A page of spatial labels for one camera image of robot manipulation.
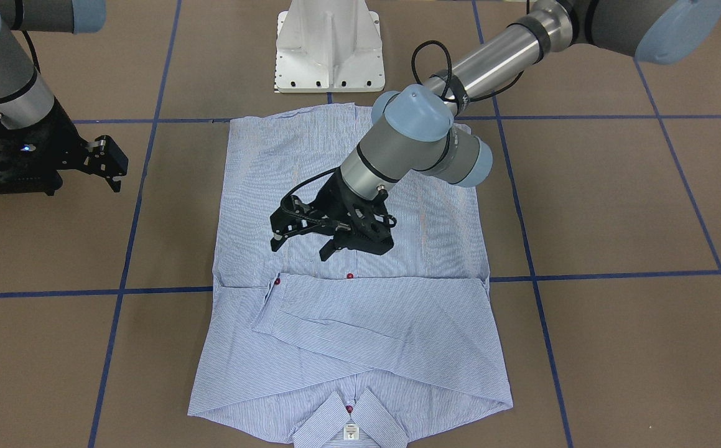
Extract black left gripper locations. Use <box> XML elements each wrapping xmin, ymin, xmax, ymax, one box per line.
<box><xmin>270</xmin><ymin>168</ymin><xmax>396</xmax><ymax>261</ymax></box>

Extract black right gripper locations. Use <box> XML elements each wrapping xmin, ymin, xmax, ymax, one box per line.
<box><xmin>0</xmin><ymin>100</ymin><xmax>129</xmax><ymax>195</ymax></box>

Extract blue striped button shirt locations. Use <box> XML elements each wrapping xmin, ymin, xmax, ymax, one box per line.
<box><xmin>188</xmin><ymin>104</ymin><xmax>513</xmax><ymax>447</ymax></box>

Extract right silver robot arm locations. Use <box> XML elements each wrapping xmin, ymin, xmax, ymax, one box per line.
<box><xmin>0</xmin><ymin>1</ymin><xmax>129</xmax><ymax>196</ymax></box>

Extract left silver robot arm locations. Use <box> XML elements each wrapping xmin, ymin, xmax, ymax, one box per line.
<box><xmin>270</xmin><ymin>1</ymin><xmax>721</xmax><ymax>261</ymax></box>

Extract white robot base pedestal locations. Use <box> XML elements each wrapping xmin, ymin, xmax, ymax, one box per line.
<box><xmin>274</xmin><ymin>1</ymin><xmax>386</xmax><ymax>94</ymax></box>

